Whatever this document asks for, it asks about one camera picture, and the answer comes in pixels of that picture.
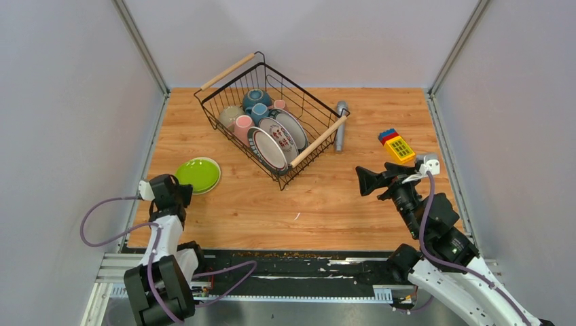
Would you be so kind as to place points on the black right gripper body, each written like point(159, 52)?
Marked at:
point(404, 197)

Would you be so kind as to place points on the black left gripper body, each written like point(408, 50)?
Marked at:
point(183, 194)

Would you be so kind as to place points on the lime green plate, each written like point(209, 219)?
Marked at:
point(202, 173)

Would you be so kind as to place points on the white plate green lettered rim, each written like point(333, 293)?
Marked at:
point(291, 125)

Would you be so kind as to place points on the white plate red characters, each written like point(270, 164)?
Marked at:
point(281, 136)

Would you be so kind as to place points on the cream plate black splotch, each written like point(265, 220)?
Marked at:
point(215, 186)

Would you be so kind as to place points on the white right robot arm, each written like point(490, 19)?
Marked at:
point(447, 264)

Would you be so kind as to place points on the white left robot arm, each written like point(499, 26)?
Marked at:
point(158, 287)

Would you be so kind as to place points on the colourful toy brick block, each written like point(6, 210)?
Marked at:
point(396, 146)

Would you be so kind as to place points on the beige ceramic bowl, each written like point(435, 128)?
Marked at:
point(228, 116)

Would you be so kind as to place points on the pink cup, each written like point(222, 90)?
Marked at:
point(242, 124)

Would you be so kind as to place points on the white plate dark striped rim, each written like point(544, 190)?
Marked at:
point(267, 151)

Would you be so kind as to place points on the small mauve cup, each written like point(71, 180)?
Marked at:
point(279, 104)

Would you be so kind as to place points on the light blue mug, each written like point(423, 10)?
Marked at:
point(257, 112)

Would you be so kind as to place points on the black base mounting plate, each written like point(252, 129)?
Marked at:
point(269, 274)

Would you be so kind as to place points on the dark blue ceramic bowl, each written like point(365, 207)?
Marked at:
point(255, 96)

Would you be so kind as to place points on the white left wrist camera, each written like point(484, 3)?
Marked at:
point(145, 191)

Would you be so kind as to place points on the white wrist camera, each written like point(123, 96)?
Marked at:
point(145, 191)
point(424, 164)

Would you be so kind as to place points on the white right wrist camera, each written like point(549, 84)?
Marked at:
point(424, 164)

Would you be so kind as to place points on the grey cylindrical handle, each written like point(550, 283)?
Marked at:
point(342, 110)

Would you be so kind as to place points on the black wire dish rack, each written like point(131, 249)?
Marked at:
point(318, 119)

